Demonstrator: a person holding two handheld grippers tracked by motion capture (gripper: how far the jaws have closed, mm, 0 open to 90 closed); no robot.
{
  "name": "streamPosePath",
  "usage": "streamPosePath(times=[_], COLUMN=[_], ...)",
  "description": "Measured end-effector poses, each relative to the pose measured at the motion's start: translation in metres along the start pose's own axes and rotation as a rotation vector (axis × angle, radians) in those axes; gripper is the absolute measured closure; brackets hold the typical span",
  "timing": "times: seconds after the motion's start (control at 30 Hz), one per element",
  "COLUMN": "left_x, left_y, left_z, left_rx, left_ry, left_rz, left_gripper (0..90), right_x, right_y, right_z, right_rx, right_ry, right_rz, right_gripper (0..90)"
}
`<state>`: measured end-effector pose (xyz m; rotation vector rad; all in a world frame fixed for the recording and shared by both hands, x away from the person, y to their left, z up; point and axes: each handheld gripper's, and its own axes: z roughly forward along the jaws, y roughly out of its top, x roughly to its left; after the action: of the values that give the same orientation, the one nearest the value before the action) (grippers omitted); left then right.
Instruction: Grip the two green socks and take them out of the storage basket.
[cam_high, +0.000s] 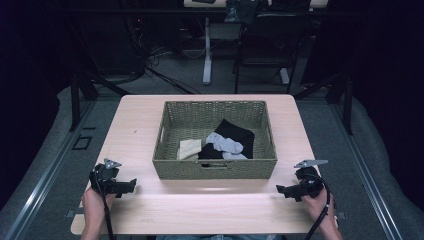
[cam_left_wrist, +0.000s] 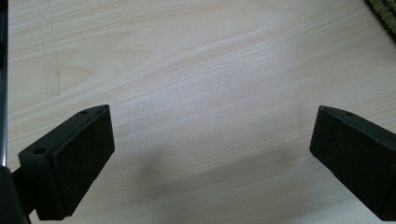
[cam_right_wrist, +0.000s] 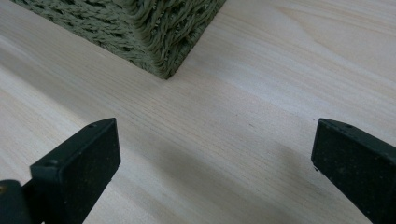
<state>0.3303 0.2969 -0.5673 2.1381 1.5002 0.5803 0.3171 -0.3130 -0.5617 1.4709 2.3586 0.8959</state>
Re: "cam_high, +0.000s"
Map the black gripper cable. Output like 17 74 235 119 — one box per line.
303 173 332 240
93 168 116 240

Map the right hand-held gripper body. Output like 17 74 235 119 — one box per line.
293 158 330 198

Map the bundle of floor cables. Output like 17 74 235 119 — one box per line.
131 19 203 96

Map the black metal stand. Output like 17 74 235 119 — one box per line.
67 64 133 133
292 71 355 136

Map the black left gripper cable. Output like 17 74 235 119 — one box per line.
93 168 116 240

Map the person's right hand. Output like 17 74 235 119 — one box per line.
301 188 335 226

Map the green woven basket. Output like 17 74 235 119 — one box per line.
151 100 279 181

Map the black cloth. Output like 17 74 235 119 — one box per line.
197 118 256 161

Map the black chair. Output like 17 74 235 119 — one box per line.
232 11 314 95

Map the light grey cloth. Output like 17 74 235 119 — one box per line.
204 131 249 161

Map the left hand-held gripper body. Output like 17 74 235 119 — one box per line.
88 158 123 196

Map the black floor socket frame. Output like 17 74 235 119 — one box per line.
71 134 94 152

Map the beige cloth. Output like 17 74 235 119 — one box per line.
176 138 203 161

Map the person's left hand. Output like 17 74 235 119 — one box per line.
81 185 117 228

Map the white desk with legs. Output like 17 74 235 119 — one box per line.
182 0 330 86

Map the metal floor rail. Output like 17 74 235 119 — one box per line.
3 99 98 240
328 101 406 240

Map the dark bag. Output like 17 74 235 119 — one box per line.
223 0 262 25

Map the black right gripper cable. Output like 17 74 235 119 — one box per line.
303 173 332 240

